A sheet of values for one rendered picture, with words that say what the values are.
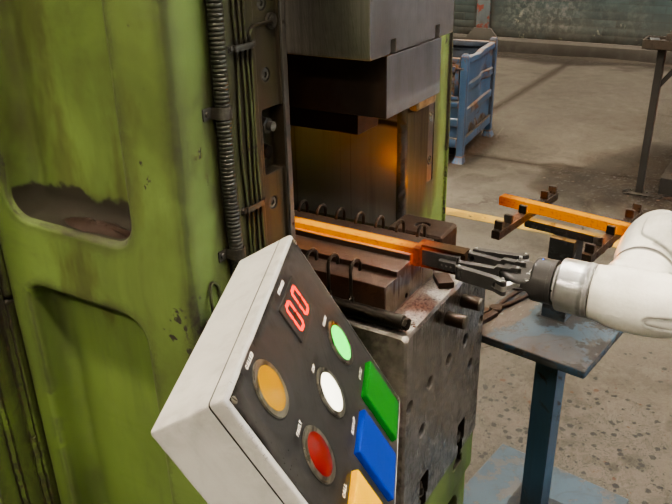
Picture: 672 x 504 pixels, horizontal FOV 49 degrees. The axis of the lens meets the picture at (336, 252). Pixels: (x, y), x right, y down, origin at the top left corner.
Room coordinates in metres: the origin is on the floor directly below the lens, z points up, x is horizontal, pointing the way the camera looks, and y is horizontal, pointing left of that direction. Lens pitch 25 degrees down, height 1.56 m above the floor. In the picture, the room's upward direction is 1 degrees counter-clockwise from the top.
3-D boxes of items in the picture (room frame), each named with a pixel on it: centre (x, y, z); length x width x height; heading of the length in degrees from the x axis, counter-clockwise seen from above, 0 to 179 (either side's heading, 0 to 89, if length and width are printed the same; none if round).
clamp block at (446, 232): (1.37, -0.18, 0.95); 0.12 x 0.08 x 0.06; 58
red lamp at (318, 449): (0.55, 0.02, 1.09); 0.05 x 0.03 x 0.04; 148
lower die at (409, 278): (1.29, 0.04, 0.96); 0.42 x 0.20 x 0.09; 58
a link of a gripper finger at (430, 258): (1.16, -0.18, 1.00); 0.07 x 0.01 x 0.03; 58
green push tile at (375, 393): (0.75, -0.05, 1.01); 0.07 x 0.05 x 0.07; 173
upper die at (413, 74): (1.29, 0.04, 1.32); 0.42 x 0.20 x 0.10; 58
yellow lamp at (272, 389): (0.56, 0.06, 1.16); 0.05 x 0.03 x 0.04; 148
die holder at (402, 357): (1.35, 0.02, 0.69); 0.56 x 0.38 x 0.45; 58
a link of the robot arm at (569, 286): (1.06, -0.39, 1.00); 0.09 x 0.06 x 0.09; 148
